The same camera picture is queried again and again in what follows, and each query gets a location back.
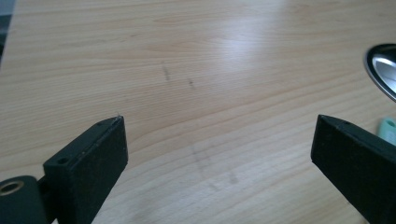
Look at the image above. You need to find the round silver metal pan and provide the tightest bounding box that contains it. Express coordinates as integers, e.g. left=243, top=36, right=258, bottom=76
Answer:
left=363, top=43, right=396, bottom=103

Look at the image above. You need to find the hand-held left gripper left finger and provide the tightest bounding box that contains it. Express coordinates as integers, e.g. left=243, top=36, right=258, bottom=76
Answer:
left=42, top=115, right=129, bottom=224

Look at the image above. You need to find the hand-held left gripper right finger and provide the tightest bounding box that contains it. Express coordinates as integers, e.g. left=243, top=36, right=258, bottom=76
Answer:
left=310, top=114, right=396, bottom=224

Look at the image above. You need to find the mint green plastic handle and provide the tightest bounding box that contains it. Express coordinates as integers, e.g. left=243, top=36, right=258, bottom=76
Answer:
left=375, top=116, right=396, bottom=146

